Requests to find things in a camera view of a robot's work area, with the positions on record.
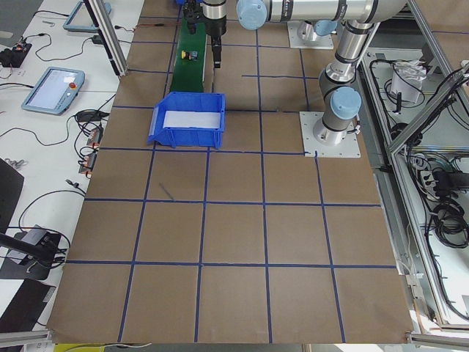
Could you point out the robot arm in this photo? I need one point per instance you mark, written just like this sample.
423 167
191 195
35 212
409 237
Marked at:
342 102
311 31

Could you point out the aluminium frame post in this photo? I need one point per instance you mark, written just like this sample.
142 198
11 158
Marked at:
102 22

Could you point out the blue bin on left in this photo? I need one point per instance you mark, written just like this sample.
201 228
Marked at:
188 137

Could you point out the teach pendant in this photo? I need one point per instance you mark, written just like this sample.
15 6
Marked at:
55 91
79 20

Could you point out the white foam in left bin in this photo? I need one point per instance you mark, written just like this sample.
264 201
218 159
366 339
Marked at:
191 119

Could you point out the near teach pendant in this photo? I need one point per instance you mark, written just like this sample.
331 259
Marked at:
55 91

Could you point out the green conveyor belt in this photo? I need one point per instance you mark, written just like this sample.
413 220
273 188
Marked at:
188 72

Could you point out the yellow push button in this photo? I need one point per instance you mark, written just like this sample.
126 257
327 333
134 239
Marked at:
189 55

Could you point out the far teach pendant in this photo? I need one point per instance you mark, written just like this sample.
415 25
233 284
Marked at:
79 20

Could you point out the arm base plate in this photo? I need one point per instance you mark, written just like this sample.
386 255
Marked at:
324 43
320 142

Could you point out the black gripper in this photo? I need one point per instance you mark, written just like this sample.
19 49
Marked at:
215 26

